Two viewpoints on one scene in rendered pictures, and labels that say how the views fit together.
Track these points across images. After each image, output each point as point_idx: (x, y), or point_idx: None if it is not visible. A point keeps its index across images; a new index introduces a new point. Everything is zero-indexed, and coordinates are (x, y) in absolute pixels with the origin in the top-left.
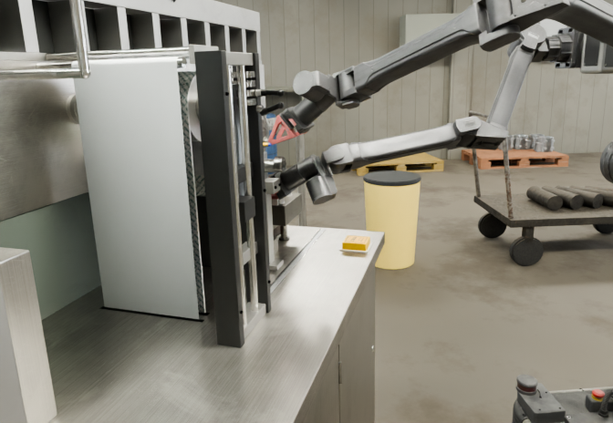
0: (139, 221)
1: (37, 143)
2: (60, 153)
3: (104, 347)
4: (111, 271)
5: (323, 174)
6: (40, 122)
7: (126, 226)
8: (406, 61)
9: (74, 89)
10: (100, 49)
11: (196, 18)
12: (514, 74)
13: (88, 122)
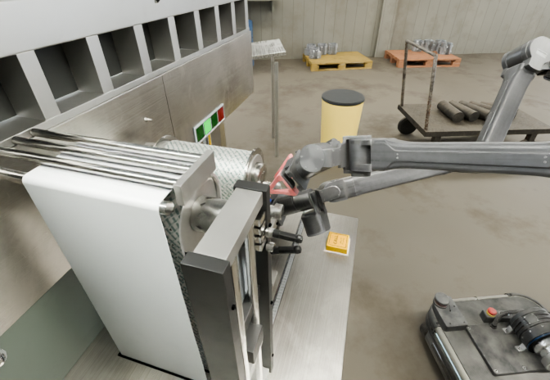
0: (140, 319)
1: (11, 250)
2: (46, 240)
3: None
4: (122, 339)
5: (318, 210)
6: (8, 228)
7: (128, 318)
8: (449, 169)
9: None
10: (78, 83)
11: (185, 11)
12: (512, 97)
13: (62, 237)
